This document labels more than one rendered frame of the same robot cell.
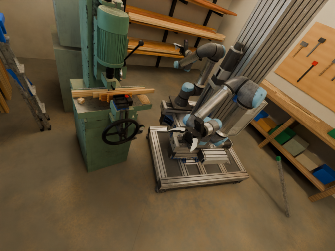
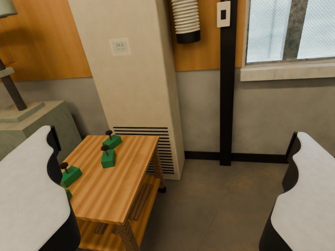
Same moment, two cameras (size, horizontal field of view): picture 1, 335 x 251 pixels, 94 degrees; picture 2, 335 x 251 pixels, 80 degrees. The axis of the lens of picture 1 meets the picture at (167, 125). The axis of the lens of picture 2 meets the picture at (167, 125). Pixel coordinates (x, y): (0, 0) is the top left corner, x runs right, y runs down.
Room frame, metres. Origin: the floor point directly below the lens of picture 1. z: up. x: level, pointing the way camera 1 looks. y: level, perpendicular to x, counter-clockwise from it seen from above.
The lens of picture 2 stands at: (0.61, -0.13, 1.30)
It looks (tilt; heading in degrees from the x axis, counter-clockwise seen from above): 31 degrees down; 153
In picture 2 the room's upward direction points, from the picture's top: 9 degrees counter-clockwise
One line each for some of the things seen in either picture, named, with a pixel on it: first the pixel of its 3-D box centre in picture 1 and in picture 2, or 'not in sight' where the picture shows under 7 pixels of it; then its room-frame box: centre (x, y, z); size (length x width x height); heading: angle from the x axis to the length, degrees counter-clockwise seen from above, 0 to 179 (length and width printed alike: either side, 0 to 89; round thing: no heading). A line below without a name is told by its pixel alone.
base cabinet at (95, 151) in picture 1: (101, 128); not in sight; (1.07, 0.65, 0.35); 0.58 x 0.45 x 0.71; 49
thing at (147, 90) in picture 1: (126, 92); not in sight; (1.11, 0.45, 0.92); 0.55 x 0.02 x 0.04; 139
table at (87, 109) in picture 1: (117, 106); not in sight; (0.95, 0.45, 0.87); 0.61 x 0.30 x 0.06; 139
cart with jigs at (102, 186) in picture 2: not in sight; (109, 190); (-0.42, -0.08, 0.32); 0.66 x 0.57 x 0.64; 136
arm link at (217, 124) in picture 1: (212, 126); not in sight; (0.77, -0.24, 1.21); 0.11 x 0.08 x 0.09; 146
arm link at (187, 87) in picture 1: (187, 89); not in sight; (1.49, -0.03, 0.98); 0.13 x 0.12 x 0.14; 135
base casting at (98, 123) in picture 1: (103, 99); not in sight; (1.07, 0.65, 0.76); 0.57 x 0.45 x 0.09; 49
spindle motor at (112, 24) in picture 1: (111, 39); not in sight; (0.99, 0.55, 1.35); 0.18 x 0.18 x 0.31
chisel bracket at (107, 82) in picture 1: (108, 80); not in sight; (1.00, 0.57, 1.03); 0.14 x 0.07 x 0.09; 49
